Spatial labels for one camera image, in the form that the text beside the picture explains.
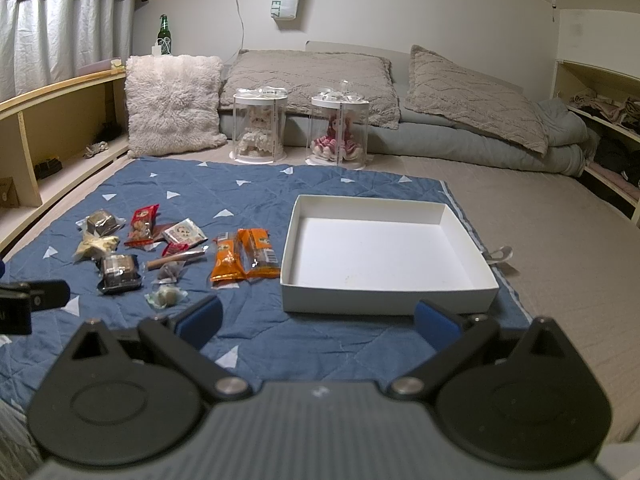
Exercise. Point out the grey textured pillow left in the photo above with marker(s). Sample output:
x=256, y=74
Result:
x=304, y=74

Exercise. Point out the fluffy white pillow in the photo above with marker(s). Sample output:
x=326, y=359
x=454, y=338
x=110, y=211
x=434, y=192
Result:
x=172, y=104

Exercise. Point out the grey textured pillow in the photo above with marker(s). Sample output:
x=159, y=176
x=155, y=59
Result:
x=440, y=87
x=304, y=74

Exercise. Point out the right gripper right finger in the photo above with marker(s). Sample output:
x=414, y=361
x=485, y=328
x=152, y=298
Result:
x=459, y=343

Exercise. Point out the brown stick snack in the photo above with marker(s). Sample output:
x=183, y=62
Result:
x=189, y=255

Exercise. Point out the cream crinkled snack bag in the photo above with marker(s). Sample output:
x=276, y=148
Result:
x=93, y=247

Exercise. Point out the green glass bottle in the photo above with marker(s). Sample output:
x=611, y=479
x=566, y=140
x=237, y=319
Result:
x=163, y=39

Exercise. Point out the white soup sachet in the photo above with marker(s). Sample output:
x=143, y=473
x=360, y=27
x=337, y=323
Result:
x=185, y=232

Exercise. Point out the grey textured pillow right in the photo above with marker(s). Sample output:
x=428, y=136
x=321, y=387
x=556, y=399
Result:
x=440, y=87

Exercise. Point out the left wooden shelf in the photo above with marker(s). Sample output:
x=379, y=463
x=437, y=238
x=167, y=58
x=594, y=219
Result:
x=82, y=121

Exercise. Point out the white doll display case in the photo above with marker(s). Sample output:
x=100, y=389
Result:
x=258, y=125

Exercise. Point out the green white candy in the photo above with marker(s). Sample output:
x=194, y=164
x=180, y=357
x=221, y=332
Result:
x=165, y=296

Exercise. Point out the brown sachet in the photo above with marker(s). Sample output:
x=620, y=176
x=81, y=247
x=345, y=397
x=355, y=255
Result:
x=159, y=230

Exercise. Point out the grey curtain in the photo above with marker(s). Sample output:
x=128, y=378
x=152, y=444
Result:
x=47, y=41

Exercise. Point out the black box on shelf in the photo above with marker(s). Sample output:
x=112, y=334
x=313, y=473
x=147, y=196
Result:
x=47, y=168

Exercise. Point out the right wooden shelf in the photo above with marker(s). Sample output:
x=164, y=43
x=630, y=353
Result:
x=607, y=101

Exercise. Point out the wooden shelf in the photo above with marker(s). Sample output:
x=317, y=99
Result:
x=607, y=101
x=82, y=121

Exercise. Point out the clear dark candy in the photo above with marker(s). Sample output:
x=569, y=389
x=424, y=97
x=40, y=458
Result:
x=170, y=273

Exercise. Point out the white cardboard tray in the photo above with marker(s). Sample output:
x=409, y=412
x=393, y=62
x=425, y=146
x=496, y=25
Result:
x=375, y=256

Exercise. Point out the red snack packet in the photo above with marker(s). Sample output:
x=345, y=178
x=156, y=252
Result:
x=141, y=226

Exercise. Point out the orange snack packet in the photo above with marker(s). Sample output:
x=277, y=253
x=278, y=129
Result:
x=228, y=262
x=262, y=261

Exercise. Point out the small red candy packet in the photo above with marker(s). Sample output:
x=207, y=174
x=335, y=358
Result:
x=174, y=249

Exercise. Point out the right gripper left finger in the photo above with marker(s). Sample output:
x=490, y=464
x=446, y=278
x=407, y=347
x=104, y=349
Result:
x=175, y=342

